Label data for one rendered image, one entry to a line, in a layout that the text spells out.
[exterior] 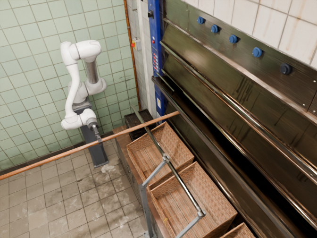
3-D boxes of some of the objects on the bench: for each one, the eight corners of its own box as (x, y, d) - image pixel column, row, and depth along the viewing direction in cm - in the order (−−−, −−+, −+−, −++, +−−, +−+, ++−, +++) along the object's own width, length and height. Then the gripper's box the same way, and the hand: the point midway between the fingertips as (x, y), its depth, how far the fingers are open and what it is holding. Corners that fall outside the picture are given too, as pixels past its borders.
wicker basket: (195, 177, 234) (196, 159, 215) (233, 229, 196) (239, 213, 177) (150, 199, 219) (147, 182, 201) (182, 260, 181) (182, 246, 163)
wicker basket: (167, 138, 275) (166, 120, 256) (194, 174, 237) (196, 156, 218) (127, 154, 260) (123, 136, 241) (150, 196, 222) (147, 179, 203)
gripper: (95, 117, 202) (103, 135, 186) (99, 130, 212) (107, 148, 196) (86, 120, 199) (94, 138, 183) (91, 133, 210) (98, 152, 194)
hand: (99, 140), depth 192 cm, fingers closed on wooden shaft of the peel, 3 cm apart
